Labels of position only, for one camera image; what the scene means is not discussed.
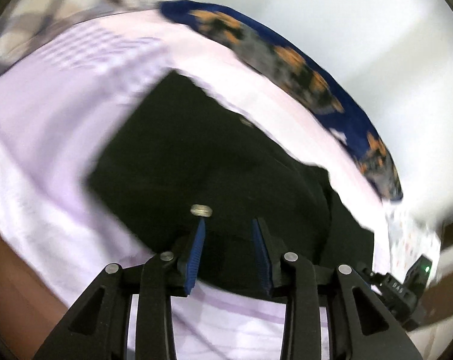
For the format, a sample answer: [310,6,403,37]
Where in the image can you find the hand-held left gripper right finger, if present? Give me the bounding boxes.
[252,217,424,360]

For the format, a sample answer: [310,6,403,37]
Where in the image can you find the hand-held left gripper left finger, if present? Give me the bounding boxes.
[33,217,206,360]

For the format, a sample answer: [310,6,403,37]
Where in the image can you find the black pants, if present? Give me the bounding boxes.
[86,69,377,301]

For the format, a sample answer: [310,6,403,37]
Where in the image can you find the white dotted dust cover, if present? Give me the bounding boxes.
[384,199,443,276]

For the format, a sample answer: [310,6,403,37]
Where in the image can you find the blue orange printed blanket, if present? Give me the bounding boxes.
[157,0,404,201]

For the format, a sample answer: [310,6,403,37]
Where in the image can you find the bed with pink checked sheet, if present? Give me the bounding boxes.
[0,9,394,360]

